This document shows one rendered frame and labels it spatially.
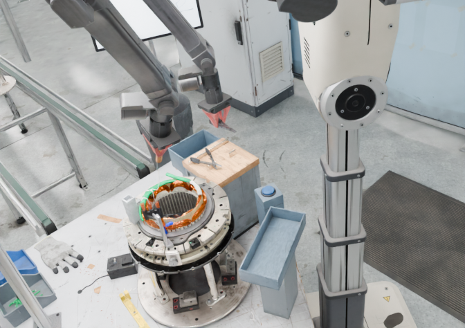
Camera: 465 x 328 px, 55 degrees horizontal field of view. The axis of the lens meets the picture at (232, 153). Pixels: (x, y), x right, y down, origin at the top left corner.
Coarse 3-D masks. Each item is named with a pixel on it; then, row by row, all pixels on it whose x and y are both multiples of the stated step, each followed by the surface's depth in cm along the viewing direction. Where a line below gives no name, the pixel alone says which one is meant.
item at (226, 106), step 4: (224, 104) 146; (228, 104) 147; (216, 108) 144; (220, 108) 145; (224, 108) 146; (228, 108) 148; (212, 112) 145; (216, 112) 145; (220, 112) 152; (224, 112) 149; (220, 116) 152; (224, 116) 150; (224, 120) 151
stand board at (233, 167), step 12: (216, 144) 164; (228, 144) 163; (192, 156) 160; (204, 156) 159; (216, 156) 158; (228, 156) 157; (240, 156) 156; (252, 156) 155; (192, 168) 154; (204, 168) 153; (228, 168) 152; (240, 168) 151; (216, 180) 147; (228, 180) 148
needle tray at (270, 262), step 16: (272, 208) 134; (272, 224) 133; (288, 224) 133; (304, 224) 131; (256, 240) 125; (272, 240) 128; (288, 240) 128; (256, 256) 125; (272, 256) 124; (288, 256) 119; (240, 272) 117; (256, 272) 120; (272, 272) 119; (288, 272) 127; (272, 288) 115; (288, 288) 129; (272, 304) 134; (288, 304) 132
